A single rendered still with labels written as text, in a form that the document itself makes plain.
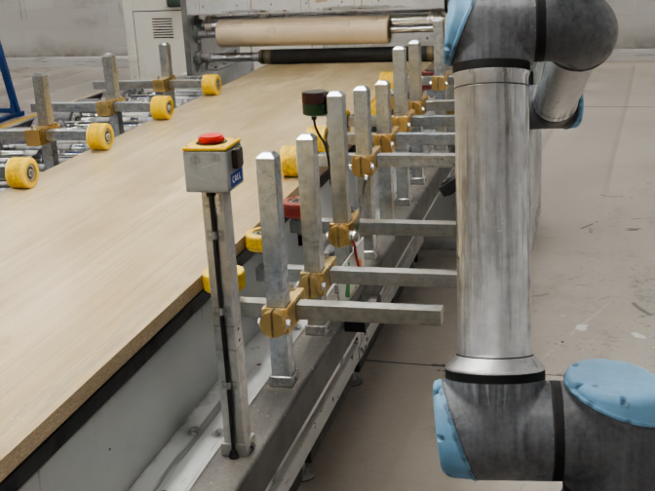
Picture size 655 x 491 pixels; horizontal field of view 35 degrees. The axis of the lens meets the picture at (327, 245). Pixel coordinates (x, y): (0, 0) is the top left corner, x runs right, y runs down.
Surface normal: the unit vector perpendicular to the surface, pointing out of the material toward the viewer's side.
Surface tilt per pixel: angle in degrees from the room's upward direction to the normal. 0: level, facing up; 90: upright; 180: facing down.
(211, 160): 90
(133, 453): 90
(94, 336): 0
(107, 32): 90
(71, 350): 0
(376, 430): 0
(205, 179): 90
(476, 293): 75
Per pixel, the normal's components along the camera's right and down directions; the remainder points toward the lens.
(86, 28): -0.30, 0.30
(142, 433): 0.97, 0.03
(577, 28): 0.34, 0.36
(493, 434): -0.14, 0.02
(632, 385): 0.04, -0.95
